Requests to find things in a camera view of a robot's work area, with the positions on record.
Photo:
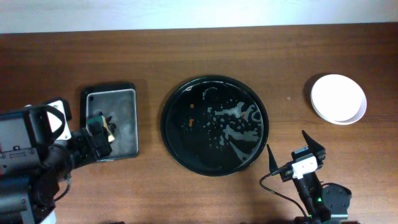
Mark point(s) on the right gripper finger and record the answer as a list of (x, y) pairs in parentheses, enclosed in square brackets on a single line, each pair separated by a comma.
[(313, 146), (273, 167)]

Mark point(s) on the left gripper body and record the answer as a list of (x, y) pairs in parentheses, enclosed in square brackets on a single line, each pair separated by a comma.
[(100, 139)]

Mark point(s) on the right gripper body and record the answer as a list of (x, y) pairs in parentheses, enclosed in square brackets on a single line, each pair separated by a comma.
[(288, 171)]

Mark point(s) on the green yellow sponge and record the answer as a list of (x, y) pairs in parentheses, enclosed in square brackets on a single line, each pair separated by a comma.
[(105, 123)]

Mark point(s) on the white plate bottom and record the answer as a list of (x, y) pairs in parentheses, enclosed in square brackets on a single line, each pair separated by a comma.
[(336, 87)]

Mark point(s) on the white plate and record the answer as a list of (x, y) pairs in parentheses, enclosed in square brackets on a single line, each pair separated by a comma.
[(362, 102), (336, 87), (341, 116)]

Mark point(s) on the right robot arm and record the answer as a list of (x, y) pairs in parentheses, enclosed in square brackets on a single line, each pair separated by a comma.
[(322, 202)]

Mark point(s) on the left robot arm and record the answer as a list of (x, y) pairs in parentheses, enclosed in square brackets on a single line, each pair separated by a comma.
[(34, 162)]

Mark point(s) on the metal soapy water tray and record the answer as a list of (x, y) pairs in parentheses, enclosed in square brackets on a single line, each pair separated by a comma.
[(117, 103)]

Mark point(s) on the round black serving tray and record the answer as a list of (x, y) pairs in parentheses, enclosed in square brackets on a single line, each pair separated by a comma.
[(214, 125)]

